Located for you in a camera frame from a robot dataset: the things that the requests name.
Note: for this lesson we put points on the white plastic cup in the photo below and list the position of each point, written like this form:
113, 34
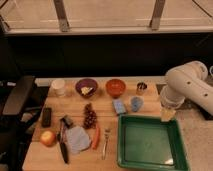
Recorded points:
58, 85

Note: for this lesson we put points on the green plastic tray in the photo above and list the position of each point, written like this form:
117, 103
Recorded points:
148, 144

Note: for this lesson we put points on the blue plastic cup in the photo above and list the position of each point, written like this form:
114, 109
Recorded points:
136, 103

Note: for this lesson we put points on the blue sponge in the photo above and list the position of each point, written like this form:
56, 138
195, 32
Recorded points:
119, 107

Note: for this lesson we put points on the black office chair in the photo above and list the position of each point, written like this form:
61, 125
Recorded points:
10, 118

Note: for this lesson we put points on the purple bowl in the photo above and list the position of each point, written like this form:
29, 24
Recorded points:
86, 87

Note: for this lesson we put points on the small metal cup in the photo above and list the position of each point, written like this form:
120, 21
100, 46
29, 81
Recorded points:
141, 87

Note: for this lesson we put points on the black handled knife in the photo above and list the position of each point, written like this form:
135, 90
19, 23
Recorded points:
62, 144

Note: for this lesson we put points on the silver fork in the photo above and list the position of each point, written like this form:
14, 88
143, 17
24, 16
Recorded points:
106, 135

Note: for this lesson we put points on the grey cloth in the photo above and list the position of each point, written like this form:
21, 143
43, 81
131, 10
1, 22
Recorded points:
77, 139

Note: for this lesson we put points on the bunch of red grapes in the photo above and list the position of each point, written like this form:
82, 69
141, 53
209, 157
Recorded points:
90, 117

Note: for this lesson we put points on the black rectangular block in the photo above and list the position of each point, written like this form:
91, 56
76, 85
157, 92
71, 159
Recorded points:
46, 117

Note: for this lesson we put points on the orange carrot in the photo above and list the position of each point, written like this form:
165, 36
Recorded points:
96, 137

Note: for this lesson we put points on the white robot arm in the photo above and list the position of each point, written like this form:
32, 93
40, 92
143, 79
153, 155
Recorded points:
187, 81

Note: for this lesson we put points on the orange bowl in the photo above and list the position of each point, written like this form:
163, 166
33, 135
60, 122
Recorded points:
115, 87

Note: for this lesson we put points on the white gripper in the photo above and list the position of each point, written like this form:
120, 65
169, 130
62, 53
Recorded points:
167, 114

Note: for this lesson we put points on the red yellow apple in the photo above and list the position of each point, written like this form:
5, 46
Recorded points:
47, 138

